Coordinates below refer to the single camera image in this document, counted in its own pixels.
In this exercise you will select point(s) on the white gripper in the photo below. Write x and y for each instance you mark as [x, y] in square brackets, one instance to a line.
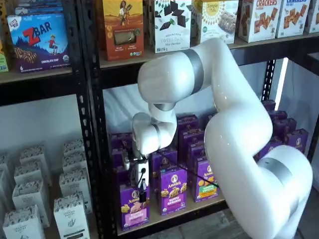
[142, 174]

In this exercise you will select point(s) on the purple Annie's box pink patch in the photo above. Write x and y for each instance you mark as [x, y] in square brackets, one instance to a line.
[134, 211]

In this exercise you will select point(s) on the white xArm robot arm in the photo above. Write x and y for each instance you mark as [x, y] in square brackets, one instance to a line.
[236, 124]

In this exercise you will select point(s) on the purple Annie's bunny grahams box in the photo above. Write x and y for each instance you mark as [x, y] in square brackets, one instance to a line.
[173, 194]

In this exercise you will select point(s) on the purple Annie's box green patch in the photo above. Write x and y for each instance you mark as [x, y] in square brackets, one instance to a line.
[203, 189]

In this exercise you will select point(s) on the purple Annie's box brown bunnies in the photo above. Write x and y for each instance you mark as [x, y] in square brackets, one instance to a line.
[270, 147]

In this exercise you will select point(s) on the orange box with woman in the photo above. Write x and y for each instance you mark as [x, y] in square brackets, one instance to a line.
[123, 32]

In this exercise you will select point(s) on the Simple Mills sweet thins box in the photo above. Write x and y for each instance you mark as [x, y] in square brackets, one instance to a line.
[172, 30]

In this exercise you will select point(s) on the blue Z Bar box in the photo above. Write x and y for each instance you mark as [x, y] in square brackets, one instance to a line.
[37, 42]
[37, 6]

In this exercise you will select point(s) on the Simple Mills bars box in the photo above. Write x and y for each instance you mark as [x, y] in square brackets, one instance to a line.
[216, 22]

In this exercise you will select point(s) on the yellow Bobo's box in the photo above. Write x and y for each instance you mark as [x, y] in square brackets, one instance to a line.
[3, 57]

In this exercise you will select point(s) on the pretzel crackers cheddar box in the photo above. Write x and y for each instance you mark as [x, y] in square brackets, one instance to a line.
[259, 20]

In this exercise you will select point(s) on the pretzel crackers sea salt box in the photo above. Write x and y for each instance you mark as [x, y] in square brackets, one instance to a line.
[292, 17]

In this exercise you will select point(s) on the white cracker box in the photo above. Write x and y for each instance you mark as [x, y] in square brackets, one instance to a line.
[314, 15]

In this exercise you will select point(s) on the white patterned carton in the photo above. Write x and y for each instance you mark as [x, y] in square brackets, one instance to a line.
[71, 216]
[22, 224]
[74, 163]
[32, 154]
[73, 184]
[3, 160]
[30, 199]
[73, 148]
[28, 173]

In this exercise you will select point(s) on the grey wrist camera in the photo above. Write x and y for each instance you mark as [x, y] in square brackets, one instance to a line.
[125, 161]

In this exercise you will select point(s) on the black metal frame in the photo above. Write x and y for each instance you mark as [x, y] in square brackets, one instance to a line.
[314, 99]

